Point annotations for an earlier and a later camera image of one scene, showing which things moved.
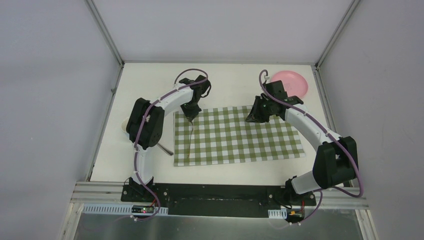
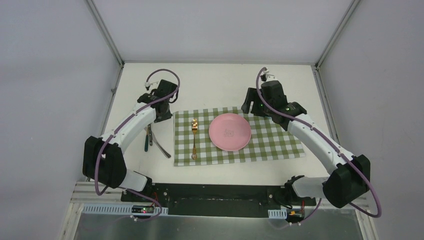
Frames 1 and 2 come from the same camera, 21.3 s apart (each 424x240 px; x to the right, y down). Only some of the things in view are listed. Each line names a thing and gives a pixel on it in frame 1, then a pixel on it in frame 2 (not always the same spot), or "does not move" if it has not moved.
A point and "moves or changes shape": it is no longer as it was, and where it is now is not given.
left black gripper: (192, 108) to (164, 112)
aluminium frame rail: (98, 192) does not move
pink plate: (293, 83) to (230, 132)
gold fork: (190, 137) moves or changes shape
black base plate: (213, 200) does not move
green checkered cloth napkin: (224, 135) does not move
